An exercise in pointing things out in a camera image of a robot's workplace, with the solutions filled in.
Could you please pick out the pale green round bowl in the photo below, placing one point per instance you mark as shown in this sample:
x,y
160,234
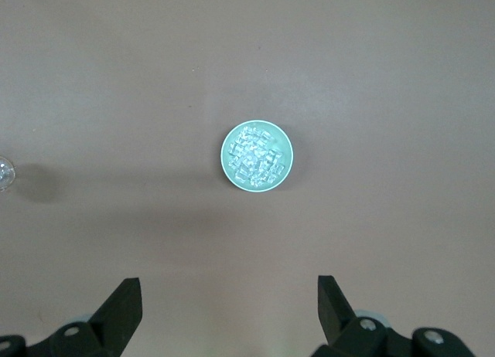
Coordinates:
x,y
228,167

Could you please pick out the pile of clear ice cubes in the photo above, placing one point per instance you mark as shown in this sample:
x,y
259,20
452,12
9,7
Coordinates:
x,y
255,156

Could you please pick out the clear stemmed wine glass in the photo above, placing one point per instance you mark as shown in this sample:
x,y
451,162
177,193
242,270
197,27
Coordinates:
x,y
5,173

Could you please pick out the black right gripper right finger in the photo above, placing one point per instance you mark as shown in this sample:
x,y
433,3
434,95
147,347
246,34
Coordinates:
x,y
336,318

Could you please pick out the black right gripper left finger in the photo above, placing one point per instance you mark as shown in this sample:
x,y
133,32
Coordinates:
x,y
116,318

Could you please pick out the brown table cover sheet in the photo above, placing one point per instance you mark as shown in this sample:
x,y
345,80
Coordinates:
x,y
247,55

